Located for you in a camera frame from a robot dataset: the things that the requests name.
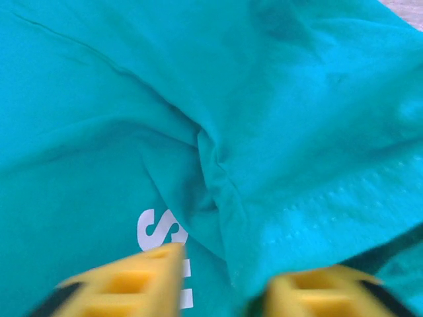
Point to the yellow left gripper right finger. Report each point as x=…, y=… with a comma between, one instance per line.
x=324, y=297

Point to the teal t-shirt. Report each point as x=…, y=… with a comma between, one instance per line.
x=231, y=82

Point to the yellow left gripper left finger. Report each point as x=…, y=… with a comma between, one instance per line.
x=132, y=290

